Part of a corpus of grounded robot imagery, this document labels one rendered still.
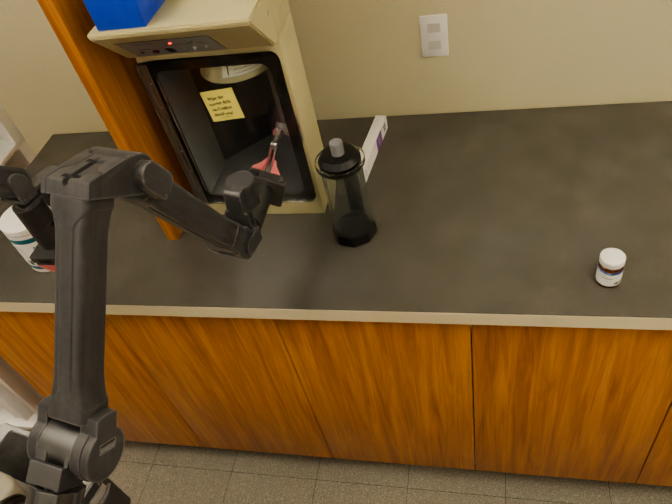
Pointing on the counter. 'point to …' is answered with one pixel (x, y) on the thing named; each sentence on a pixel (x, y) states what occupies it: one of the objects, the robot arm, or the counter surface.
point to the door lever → (273, 148)
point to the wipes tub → (25, 244)
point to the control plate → (171, 45)
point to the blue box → (122, 13)
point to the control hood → (199, 25)
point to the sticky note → (222, 104)
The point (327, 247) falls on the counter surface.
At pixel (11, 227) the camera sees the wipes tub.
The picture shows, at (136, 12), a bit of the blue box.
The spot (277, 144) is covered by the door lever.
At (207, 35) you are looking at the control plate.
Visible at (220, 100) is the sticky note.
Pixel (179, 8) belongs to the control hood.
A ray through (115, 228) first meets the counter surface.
